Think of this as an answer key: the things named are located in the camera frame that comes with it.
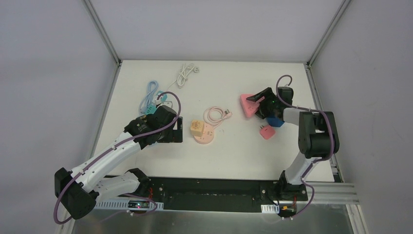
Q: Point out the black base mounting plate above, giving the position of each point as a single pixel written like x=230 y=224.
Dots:
x=219 y=195

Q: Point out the teal power strip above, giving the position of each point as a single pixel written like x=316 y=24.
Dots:
x=149 y=107

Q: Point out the yellow plug adapter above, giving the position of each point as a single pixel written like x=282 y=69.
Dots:
x=197 y=128

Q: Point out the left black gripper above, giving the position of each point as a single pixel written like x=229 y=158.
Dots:
x=176 y=129

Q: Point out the blue cube plug adapter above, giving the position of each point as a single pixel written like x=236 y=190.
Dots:
x=275 y=122

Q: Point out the pink square plug adapter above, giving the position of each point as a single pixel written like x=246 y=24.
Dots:
x=267 y=132

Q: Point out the white plug in teal strip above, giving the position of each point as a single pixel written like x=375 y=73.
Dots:
x=159 y=99

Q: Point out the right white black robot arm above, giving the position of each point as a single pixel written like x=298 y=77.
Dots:
x=317 y=135

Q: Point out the pink triangular power strip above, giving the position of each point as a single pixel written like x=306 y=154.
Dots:
x=249 y=107

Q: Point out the pale pink round socket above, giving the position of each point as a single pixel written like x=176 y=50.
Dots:
x=207 y=136

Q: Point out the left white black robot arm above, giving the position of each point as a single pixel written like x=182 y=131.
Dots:
x=82 y=187

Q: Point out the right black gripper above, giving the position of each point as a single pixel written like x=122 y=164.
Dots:
x=264 y=105

